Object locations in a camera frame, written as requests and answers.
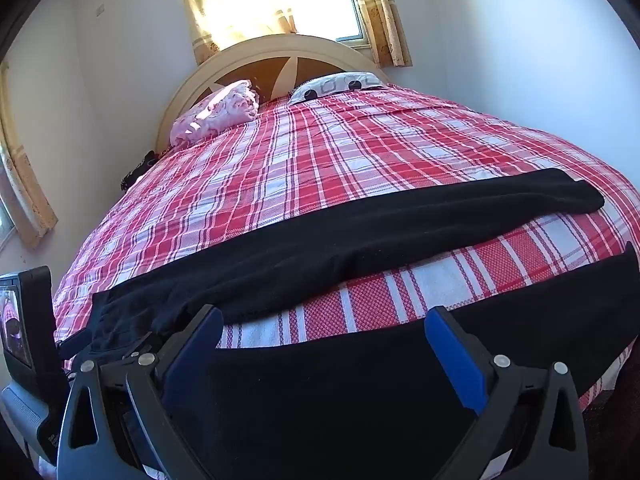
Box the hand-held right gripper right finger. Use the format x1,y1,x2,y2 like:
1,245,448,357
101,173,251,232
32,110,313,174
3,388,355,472
424,306,592,480

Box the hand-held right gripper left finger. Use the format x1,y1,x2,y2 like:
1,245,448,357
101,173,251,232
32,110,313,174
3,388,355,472
57,304,225,480

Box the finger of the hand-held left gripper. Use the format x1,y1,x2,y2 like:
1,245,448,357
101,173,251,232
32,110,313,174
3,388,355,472
99,342,155,377

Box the black pants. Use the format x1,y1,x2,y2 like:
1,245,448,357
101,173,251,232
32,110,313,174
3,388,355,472
59,167,640,480

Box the small side window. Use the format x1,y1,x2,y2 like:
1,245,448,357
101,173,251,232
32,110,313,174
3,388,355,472
0,192,17,251

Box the beige side window curtain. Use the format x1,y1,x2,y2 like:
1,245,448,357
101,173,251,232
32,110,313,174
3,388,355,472
0,60,58,250

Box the dark object beside bed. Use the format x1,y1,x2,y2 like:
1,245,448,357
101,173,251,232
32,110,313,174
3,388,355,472
120,150,161,192

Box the red plaid bedspread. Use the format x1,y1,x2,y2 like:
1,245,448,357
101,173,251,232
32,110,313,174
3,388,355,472
51,82,640,406

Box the pink floral pillow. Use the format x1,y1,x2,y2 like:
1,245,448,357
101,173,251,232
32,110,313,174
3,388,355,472
170,79,261,147

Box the cream wooden headboard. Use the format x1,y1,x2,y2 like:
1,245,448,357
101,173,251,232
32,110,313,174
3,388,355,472
155,35,388,156

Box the white pillow with black dots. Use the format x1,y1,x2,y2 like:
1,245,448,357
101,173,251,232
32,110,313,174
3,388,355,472
288,71,386,106

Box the beige patterned curtain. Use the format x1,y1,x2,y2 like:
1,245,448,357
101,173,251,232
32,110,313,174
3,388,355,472
172,0,413,68

